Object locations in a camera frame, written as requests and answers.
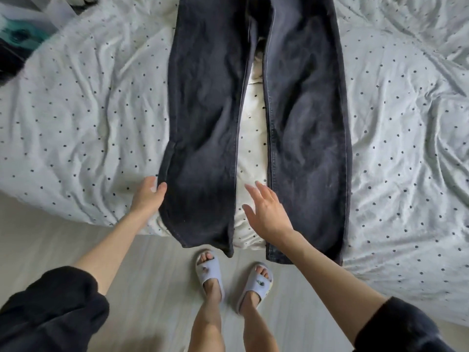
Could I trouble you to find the person's left hand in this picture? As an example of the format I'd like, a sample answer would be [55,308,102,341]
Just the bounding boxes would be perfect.
[130,176,169,226]

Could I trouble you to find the person's right hand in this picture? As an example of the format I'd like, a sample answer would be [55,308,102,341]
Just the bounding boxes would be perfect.
[242,180,296,250]

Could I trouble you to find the cream patterned pyjama top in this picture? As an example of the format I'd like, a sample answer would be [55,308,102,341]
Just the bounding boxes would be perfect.
[233,51,271,250]

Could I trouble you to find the dark denim jeans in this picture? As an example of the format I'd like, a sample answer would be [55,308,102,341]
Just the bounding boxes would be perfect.
[157,0,354,266]

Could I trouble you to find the person's left forearm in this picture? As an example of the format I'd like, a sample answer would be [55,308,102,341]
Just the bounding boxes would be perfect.
[73,209,151,296]

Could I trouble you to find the person's right forearm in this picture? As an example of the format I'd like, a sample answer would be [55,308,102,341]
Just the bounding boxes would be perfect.
[275,231,389,345]

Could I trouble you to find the person's lower leg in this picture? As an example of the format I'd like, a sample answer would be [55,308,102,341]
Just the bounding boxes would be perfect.
[188,278,225,352]
[240,289,281,352]

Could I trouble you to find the person's black left sleeve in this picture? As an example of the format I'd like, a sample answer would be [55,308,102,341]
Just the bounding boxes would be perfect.
[0,265,111,352]

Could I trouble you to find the person's black sleeve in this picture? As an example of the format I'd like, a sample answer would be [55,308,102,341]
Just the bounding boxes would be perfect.
[353,296,457,352]
[0,265,111,352]

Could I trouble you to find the white dotted bed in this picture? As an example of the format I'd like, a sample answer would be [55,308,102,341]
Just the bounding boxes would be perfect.
[0,0,469,327]

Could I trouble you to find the person's black right sleeve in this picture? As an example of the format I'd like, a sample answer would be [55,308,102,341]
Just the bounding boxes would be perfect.
[353,296,457,352]

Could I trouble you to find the white slipper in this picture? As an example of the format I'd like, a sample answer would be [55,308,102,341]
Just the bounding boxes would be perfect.
[194,249,227,301]
[236,262,275,314]

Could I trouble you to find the green object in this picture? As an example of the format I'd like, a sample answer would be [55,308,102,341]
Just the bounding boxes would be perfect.
[0,14,52,59]

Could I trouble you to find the white storage box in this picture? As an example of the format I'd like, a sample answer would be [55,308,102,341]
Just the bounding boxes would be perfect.
[29,0,100,28]

